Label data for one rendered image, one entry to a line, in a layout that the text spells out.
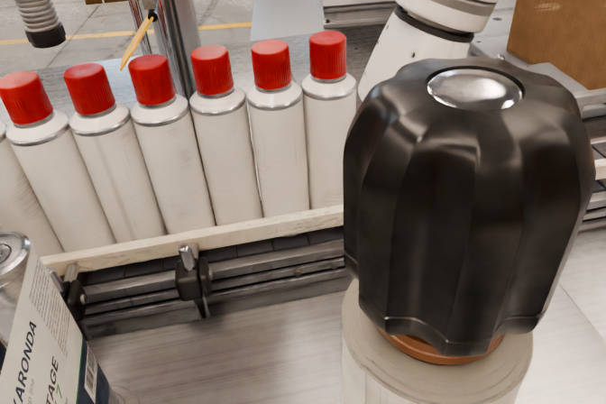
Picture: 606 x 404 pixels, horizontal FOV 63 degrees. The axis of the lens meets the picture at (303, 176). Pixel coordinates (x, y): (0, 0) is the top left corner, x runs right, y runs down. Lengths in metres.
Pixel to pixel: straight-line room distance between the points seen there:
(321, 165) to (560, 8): 0.56
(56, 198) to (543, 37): 0.79
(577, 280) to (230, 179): 0.38
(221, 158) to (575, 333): 0.34
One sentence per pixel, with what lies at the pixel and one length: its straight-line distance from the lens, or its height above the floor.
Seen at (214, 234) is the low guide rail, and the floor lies 0.91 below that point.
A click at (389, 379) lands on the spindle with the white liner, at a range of 0.22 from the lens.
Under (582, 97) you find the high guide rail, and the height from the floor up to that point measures 0.96.
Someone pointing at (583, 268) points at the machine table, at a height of 0.83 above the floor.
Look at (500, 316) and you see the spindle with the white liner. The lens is 0.18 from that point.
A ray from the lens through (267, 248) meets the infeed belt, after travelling 0.52.
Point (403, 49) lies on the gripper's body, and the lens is 0.46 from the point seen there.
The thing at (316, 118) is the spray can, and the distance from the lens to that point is 0.46.
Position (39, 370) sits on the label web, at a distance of 0.30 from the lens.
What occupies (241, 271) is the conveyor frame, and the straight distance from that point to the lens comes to 0.52.
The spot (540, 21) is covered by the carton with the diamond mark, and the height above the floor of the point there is 0.93.
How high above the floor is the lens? 1.25
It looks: 38 degrees down
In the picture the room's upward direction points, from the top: 4 degrees counter-clockwise
